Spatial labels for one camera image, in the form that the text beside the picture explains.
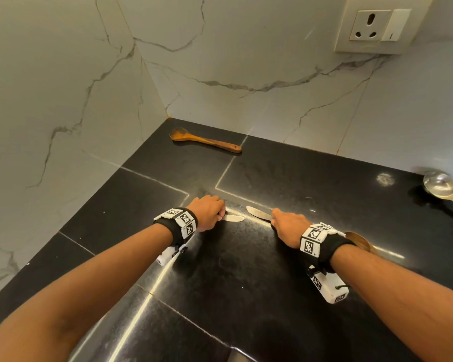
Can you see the person's right hand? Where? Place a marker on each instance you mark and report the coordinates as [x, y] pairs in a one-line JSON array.
[[290, 228]]

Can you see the person's left hand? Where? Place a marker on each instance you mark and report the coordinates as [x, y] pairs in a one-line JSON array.
[[207, 211]]

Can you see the steel table knife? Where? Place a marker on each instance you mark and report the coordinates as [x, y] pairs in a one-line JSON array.
[[258, 212], [234, 218]]

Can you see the dark wooden spoon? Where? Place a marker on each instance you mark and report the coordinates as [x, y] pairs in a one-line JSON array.
[[358, 241]]

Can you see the orange wooden spatula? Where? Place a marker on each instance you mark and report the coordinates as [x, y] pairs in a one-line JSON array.
[[179, 134]]

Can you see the large steel ladle spoon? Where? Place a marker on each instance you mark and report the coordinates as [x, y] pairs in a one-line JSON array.
[[439, 184]]

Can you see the person's left forearm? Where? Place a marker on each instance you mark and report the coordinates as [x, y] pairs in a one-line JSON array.
[[79, 290]]

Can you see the person's right forearm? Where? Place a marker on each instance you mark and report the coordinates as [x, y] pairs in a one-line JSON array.
[[400, 305]]

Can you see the black left wristband with markers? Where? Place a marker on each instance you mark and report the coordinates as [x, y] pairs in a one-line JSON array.
[[177, 224]]

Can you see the black wristband with markers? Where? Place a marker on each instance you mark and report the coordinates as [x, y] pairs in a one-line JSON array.
[[324, 245], [177, 224]]

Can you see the black right wristband with markers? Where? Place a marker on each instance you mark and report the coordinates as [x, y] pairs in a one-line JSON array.
[[324, 245]]

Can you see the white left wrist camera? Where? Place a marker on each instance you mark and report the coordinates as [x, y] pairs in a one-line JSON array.
[[168, 254]]

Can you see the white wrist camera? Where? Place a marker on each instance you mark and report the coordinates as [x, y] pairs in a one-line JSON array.
[[168, 254], [328, 288]]

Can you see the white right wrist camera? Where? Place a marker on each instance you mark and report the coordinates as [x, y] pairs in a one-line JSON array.
[[328, 288]]

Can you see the empty white wall socket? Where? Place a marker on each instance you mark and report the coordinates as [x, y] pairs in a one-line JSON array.
[[377, 26]]

